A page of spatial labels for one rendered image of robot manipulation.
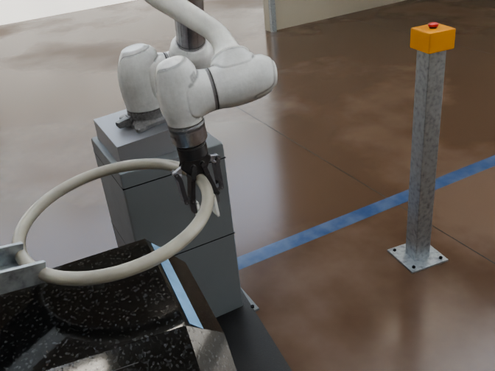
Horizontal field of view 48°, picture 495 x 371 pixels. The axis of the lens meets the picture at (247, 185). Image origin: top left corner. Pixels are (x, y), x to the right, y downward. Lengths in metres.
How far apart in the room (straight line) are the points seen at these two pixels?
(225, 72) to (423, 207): 1.49
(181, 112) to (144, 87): 0.72
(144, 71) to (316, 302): 1.23
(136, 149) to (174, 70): 0.76
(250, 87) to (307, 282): 1.46
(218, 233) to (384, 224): 1.08
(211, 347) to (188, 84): 0.58
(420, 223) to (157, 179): 1.24
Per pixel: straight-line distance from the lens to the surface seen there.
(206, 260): 2.27
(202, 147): 1.37
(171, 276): 1.34
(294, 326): 2.40
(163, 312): 1.21
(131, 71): 2.01
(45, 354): 1.21
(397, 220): 3.04
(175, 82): 1.28
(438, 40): 2.28
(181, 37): 1.95
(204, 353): 1.20
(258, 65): 1.33
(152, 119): 2.06
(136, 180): 1.99
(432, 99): 2.37
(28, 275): 1.27
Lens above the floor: 1.65
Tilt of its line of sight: 29 degrees down
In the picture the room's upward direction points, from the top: 6 degrees counter-clockwise
